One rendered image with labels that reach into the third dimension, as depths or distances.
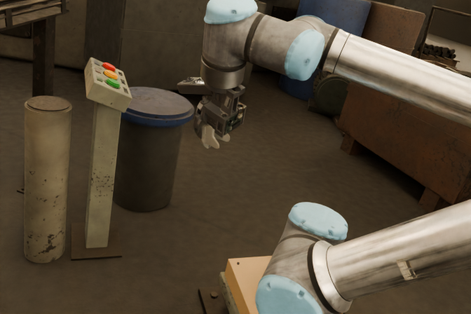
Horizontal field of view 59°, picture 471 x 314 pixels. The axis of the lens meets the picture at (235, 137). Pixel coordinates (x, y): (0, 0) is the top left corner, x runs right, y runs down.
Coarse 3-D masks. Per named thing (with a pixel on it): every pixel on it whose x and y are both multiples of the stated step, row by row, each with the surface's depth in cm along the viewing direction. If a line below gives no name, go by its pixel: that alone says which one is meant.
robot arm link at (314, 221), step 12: (300, 204) 107; (312, 204) 108; (288, 216) 105; (300, 216) 101; (312, 216) 102; (324, 216) 104; (336, 216) 105; (288, 228) 103; (300, 228) 100; (312, 228) 98; (324, 228) 98; (336, 228) 99; (324, 240) 98; (336, 240) 99
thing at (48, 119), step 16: (48, 96) 118; (32, 112) 109; (48, 112) 110; (64, 112) 112; (32, 128) 111; (48, 128) 111; (64, 128) 115; (32, 144) 113; (48, 144) 113; (64, 144) 117; (32, 160) 115; (48, 160) 115; (64, 160) 119; (32, 176) 117; (48, 176) 117; (64, 176) 122; (32, 192) 119; (48, 192) 119; (64, 192) 124; (32, 208) 121; (48, 208) 122; (64, 208) 127; (32, 224) 123; (48, 224) 124; (64, 224) 130; (32, 240) 126; (48, 240) 127; (64, 240) 134; (32, 256) 128; (48, 256) 129
